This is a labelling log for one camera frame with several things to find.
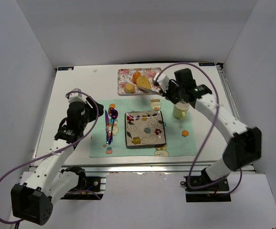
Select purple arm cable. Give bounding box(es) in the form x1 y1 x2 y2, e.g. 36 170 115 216
0 90 104 225
156 62 243 197

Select round orange bun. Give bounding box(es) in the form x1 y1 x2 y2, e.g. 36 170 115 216
132 72 141 83

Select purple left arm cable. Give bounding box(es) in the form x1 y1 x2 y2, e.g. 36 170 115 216
0 90 104 225

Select pale yellow mug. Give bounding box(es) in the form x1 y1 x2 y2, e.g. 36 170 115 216
173 102 190 120

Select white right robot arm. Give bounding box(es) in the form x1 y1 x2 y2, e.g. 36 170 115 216
153 68 262 189

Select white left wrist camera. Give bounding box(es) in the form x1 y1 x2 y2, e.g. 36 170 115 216
65 88 85 103

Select yellow bread slice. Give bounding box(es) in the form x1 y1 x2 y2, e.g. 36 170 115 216
136 75 152 91

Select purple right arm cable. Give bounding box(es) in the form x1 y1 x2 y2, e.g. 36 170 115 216
156 62 243 197

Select small pale round cake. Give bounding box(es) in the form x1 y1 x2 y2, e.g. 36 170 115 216
124 83 135 94

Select purple spoon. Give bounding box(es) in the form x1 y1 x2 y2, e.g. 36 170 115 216
108 107 118 145

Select square floral ceramic plate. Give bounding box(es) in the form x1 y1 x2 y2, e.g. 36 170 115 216
125 110 167 148

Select floral rectangular tray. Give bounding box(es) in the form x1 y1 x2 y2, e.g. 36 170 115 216
117 67 161 95

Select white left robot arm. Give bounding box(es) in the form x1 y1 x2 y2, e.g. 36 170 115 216
11 96 104 225

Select metal kitchen tongs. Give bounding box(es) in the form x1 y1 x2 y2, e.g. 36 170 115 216
139 87 162 96

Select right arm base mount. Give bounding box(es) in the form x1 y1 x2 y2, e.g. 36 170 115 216
180 176 231 203

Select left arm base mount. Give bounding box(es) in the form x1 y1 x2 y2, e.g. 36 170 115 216
59 166 106 200

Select light green placemat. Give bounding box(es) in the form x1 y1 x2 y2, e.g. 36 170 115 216
89 97 197 158

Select iridescent table knife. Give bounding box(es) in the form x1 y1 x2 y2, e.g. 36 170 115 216
105 110 110 144

